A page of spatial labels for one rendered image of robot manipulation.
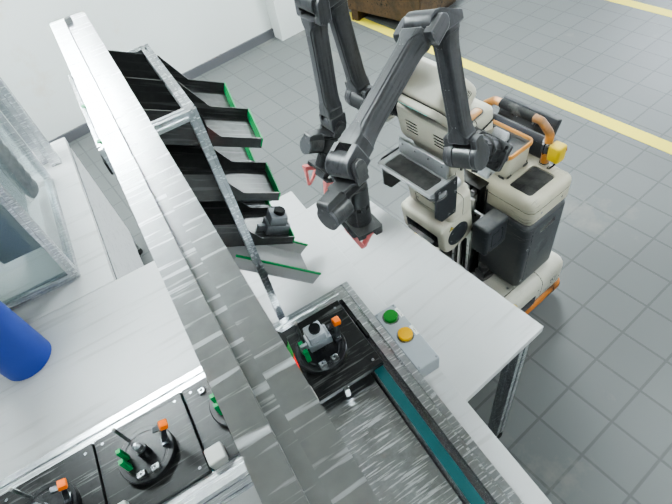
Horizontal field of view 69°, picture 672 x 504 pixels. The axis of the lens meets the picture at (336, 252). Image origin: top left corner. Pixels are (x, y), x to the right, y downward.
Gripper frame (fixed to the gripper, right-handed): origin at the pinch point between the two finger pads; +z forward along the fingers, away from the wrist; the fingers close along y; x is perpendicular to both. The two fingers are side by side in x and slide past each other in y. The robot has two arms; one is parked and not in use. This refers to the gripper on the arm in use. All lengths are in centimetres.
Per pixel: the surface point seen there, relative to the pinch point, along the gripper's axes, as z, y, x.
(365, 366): 26.7, 14.9, -11.7
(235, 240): -3.8, -17.6, -26.4
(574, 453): 123, 46, 57
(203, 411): 27, 2, -53
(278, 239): 1.1, -16.0, -16.3
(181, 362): 38, -24, -56
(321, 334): 15.4, 6.8, -18.5
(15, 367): 31, -47, -100
